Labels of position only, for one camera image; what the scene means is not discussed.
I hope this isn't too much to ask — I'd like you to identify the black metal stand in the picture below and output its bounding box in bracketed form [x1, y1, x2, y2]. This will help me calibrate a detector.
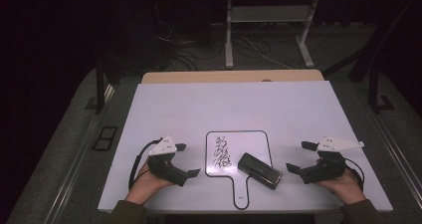
[84, 59, 115, 115]
[367, 66, 396, 114]

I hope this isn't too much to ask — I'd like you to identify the white metal stand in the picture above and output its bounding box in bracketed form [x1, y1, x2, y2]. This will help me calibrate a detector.
[224, 0, 321, 69]

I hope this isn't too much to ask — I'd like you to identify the person's right hand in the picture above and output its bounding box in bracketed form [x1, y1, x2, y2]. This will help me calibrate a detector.
[315, 168, 367, 206]

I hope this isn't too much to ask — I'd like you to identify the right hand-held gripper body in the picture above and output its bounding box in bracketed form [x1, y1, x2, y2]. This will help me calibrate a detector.
[300, 135, 365, 185]

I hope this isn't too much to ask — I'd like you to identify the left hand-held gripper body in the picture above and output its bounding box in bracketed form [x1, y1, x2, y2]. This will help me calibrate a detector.
[147, 134, 189, 187]

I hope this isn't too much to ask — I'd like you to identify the small handled whiteboard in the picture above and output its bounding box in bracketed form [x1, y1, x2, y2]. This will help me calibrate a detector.
[204, 129, 274, 211]

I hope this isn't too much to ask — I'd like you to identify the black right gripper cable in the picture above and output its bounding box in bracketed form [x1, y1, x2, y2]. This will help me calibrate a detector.
[344, 157, 365, 190]

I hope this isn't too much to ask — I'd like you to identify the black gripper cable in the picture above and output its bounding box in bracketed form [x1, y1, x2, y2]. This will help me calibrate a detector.
[128, 137, 163, 190]
[344, 157, 365, 190]

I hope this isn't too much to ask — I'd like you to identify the white table cover board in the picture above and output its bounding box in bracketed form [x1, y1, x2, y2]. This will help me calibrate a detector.
[98, 80, 394, 214]

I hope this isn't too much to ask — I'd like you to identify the black slanted stand bar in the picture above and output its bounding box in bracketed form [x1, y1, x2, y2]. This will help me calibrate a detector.
[322, 0, 422, 83]

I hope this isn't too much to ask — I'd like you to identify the black whiteboard eraser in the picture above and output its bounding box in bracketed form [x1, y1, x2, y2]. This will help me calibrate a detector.
[237, 152, 284, 191]

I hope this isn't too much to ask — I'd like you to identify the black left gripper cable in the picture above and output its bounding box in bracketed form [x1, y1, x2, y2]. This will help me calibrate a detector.
[128, 137, 163, 190]

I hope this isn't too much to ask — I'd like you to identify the tangle of black floor cables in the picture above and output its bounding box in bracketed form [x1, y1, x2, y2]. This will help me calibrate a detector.
[155, 21, 227, 72]

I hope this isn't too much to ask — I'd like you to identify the person's left hand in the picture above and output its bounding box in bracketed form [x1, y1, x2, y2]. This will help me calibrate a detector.
[124, 162, 175, 206]

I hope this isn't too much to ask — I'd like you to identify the wooden table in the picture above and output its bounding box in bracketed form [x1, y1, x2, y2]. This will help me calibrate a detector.
[141, 69, 325, 85]

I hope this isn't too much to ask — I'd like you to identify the white floor cable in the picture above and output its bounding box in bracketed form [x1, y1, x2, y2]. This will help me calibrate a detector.
[238, 34, 293, 70]

